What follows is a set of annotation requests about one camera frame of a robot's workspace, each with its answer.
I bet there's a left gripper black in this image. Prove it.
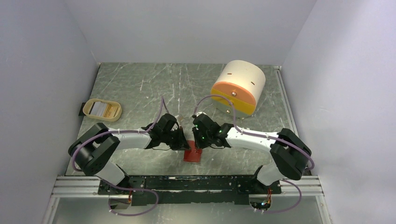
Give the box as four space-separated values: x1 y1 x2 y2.
162 126 191 151

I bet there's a red leather card holder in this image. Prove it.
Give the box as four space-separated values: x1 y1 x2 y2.
183 140 202 163

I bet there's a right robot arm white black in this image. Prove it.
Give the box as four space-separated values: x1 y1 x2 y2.
192 113 311 193

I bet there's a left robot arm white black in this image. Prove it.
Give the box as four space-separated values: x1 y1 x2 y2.
68 113 190 194

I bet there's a gold metal card tray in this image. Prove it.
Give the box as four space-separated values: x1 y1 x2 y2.
79 98 122 122

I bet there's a stack of credit cards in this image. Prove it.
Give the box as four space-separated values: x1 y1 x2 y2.
89 101 119 119

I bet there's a black card beside tray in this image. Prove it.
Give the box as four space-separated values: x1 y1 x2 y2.
78 102 86 116

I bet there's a cream cylindrical drawer box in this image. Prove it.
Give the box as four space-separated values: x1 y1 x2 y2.
210 60 266 118

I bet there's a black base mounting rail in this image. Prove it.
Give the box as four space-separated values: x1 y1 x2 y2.
98 175 282 206

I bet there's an aluminium frame rail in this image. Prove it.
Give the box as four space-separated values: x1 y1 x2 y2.
51 176 324 198

